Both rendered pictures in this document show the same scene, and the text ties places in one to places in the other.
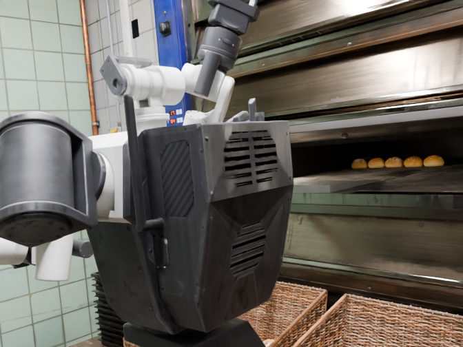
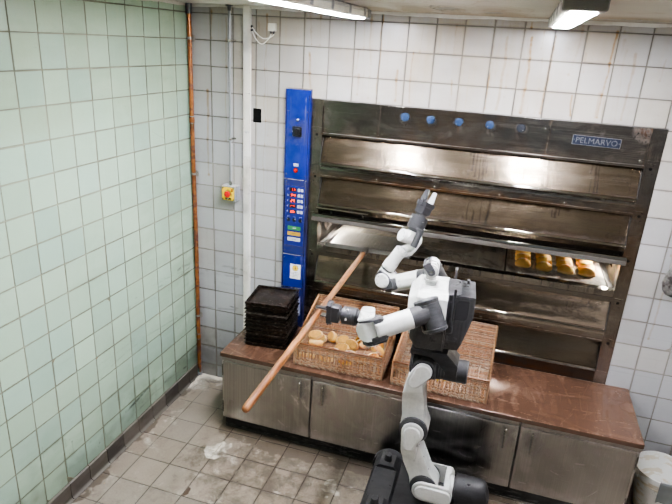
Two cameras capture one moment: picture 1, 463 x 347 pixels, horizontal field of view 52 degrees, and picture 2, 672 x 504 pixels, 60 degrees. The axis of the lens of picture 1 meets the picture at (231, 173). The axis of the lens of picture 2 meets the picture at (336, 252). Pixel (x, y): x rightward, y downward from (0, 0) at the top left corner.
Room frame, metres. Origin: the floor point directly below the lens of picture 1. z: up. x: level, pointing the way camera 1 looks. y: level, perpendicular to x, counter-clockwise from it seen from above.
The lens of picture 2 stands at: (-1.15, 1.74, 2.44)
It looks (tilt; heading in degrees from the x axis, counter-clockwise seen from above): 20 degrees down; 331
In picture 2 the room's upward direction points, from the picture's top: 3 degrees clockwise
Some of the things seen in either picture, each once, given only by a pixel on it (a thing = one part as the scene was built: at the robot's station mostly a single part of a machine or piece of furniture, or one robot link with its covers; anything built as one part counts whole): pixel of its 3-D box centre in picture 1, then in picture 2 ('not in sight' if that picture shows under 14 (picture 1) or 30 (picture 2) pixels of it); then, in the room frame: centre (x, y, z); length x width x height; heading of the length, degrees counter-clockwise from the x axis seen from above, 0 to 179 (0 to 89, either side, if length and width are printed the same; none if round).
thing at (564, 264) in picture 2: not in sight; (553, 253); (1.27, -1.25, 1.21); 0.61 x 0.48 x 0.06; 134
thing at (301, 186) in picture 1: (296, 182); (372, 241); (1.90, -0.26, 1.20); 0.55 x 0.36 x 0.03; 45
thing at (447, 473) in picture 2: not in sight; (433, 482); (0.70, 0.03, 0.28); 0.21 x 0.20 x 0.13; 45
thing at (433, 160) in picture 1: (433, 160); not in sight; (2.36, -1.01, 1.21); 0.10 x 0.07 x 0.05; 48
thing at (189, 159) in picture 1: (184, 212); (440, 311); (0.76, 0.08, 1.27); 0.34 x 0.30 x 0.36; 139
